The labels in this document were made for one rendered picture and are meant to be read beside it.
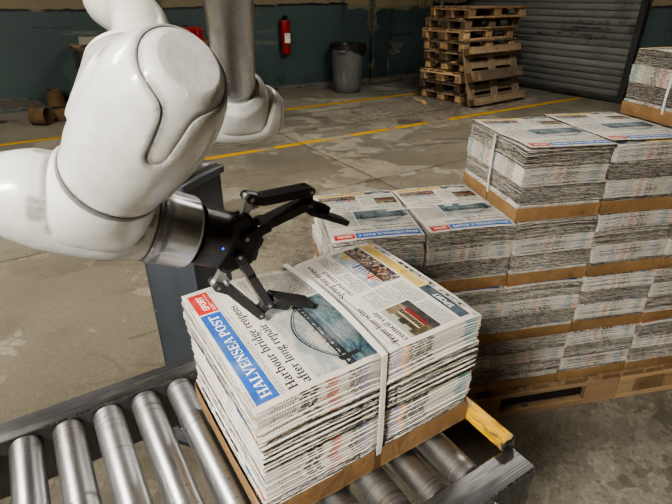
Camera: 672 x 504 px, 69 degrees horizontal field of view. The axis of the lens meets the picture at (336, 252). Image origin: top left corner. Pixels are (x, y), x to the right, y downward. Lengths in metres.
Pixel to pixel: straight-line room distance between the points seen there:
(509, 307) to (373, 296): 1.03
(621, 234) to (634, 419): 0.79
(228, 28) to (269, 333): 0.65
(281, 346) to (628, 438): 1.72
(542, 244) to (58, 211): 1.44
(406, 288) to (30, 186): 0.54
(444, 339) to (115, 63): 0.54
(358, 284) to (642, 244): 1.30
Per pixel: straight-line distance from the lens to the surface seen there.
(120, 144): 0.42
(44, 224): 0.54
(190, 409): 0.95
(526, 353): 1.93
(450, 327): 0.73
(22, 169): 0.54
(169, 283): 1.59
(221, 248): 0.60
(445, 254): 1.55
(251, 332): 0.71
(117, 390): 1.03
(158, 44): 0.41
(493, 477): 0.86
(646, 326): 2.18
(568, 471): 2.01
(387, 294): 0.79
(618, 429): 2.24
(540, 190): 1.60
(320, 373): 0.63
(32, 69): 7.67
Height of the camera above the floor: 1.45
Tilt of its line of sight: 28 degrees down
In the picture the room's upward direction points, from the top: straight up
